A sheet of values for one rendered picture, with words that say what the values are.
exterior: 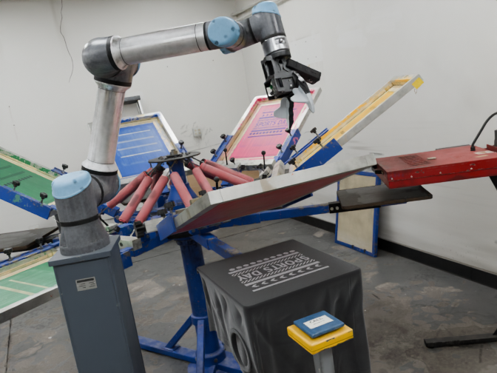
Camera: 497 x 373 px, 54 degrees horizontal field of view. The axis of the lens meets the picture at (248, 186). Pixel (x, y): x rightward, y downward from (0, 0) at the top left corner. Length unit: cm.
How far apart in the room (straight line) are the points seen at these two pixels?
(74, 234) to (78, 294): 18
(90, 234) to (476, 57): 276
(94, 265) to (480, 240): 290
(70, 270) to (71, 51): 465
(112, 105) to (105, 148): 14
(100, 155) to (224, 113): 485
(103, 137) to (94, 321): 57
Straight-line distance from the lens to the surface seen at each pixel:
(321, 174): 152
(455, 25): 368
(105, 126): 161
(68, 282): 158
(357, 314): 179
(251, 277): 176
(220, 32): 131
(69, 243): 155
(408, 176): 255
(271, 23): 143
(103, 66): 145
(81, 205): 153
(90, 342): 164
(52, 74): 600
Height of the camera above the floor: 159
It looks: 11 degrees down
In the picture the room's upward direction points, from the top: 9 degrees counter-clockwise
